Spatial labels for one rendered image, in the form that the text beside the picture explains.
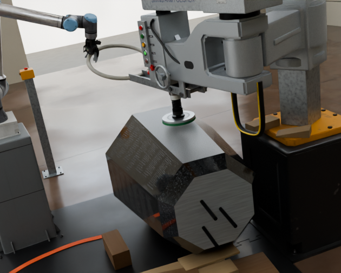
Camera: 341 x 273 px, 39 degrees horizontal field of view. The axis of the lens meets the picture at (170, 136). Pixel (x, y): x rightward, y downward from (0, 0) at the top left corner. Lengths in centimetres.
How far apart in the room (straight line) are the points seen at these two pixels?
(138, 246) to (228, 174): 114
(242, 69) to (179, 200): 75
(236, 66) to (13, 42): 747
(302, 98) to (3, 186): 213
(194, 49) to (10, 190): 176
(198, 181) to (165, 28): 92
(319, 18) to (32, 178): 222
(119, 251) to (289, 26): 176
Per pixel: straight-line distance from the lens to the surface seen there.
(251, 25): 235
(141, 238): 354
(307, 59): 289
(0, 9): 343
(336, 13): 1057
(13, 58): 957
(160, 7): 276
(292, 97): 305
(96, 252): 351
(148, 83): 316
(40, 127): 478
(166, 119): 306
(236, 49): 236
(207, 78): 257
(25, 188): 362
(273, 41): 255
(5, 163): 354
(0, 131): 356
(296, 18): 280
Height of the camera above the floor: 191
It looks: 21 degrees down
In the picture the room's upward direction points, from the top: 9 degrees counter-clockwise
